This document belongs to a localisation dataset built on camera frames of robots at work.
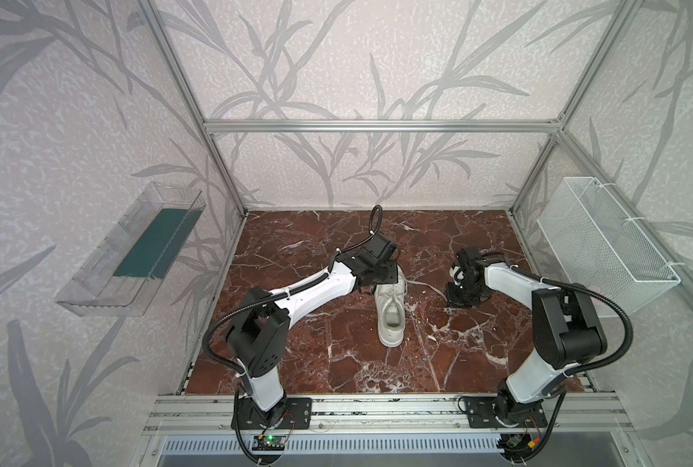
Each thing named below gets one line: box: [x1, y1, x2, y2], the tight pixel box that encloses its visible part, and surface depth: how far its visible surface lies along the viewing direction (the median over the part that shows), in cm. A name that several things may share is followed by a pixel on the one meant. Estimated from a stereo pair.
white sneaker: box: [373, 267, 406, 348], surface depth 86 cm
